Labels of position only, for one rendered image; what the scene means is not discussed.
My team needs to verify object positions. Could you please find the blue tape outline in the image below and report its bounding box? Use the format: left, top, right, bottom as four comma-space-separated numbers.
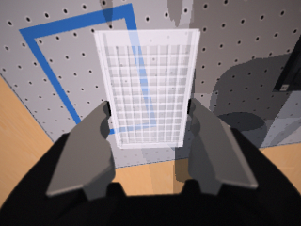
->
19, 3, 137, 124

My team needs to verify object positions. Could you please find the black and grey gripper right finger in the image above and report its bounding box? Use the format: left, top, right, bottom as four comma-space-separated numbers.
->
187, 98, 301, 226

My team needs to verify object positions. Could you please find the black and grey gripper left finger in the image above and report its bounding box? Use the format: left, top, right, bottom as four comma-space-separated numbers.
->
0, 101, 116, 226

